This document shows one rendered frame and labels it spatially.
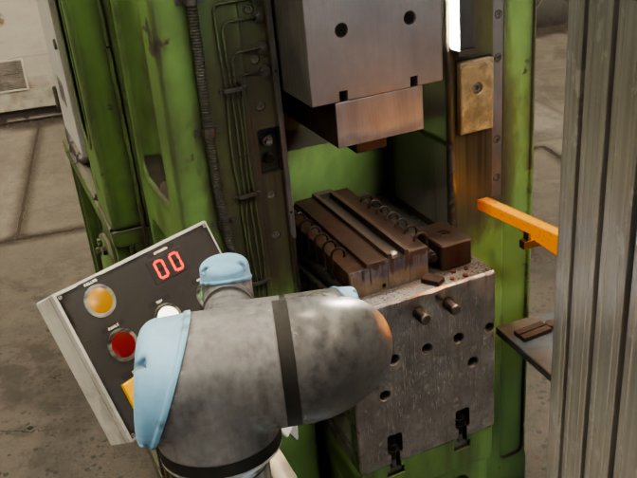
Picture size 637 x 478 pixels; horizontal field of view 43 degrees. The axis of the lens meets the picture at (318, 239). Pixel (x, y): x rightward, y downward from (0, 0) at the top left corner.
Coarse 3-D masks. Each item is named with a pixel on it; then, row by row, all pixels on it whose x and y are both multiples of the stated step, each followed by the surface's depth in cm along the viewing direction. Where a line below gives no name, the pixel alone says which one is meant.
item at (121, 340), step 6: (114, 336) 138; (120, 336) 139; (126, 336) 139; (132, 336) 140; (114, 342) 138; (120, 342) 138; (126, 342) 139; (132, 342) 140; (114, 348) 137; (120, 348) 138; (126, 348) 139; (132, 348) 139; (120, 354) 138; (126, 354) 138
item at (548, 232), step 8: (480, 200) 175; (488, 200) 175; (480, 208) 176; (488, 208) 173; (496, 208) 170; (504, 208) 169; (512, 208) 169; (496, 216) 171; (504, 216) 168; (512, 216) 165; (520, 216) 164; (528, 216) 164; (512, 224) 166; (520, 224) 163; (528, 224) 161; (536, 224) 159; (544, 224) 159; (528, 232) 161; (536, 232) 159; (544, 232) 156; (552, 232) 155; (544, 240) 157; (552, 240) 155
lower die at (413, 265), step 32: (320, 192) 215; (352, 192) 215; (320, 224) 199; (352, 224) 195; (384, 224) 196; (320, 256) 191; (352, 256) 185; (384, 256) 181; (416, 256) 183; (384, 288) 183
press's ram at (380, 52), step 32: (288, 0) 156; (320, 0) 151; (352, 0) 154; (384, 0) 157; (416, 0) 159; (288, 32) 160; (320, 32) 154; (352, 32) 156; (384, 32) 159; (416, 32) 162; (288, 64) 165; (320, 64) 156; (352, 64) 159; (384, 64) 162; (416, 64) 165; (320, 96) 159; (352, 96) 161
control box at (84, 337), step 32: (160, 256) 147; (192, 256) 152; (64, 288) 135; (128, 288) 142; (160, 288) 146; (192, 288) 150; (64, 320) 134; (96, 320) 137; (128, 320) 141; (64, 352) 139; (96, 352) 136; (96, 384) 135; (96, 416) 141; (128, 416) 136
